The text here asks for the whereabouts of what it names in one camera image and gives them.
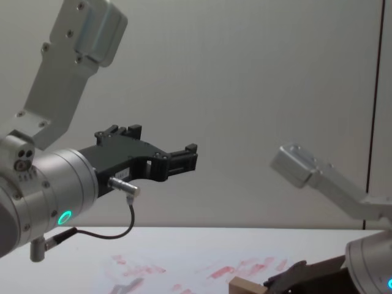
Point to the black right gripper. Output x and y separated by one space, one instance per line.
324 275

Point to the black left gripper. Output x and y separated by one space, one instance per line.
122 159

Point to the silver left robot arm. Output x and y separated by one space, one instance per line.
55 183

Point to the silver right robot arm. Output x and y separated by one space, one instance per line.
364 254

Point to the light brown wooden block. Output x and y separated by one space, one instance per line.
245 286

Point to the white table cloth red marks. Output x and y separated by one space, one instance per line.
183 254

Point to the plain pale wall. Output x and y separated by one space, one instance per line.
245 92

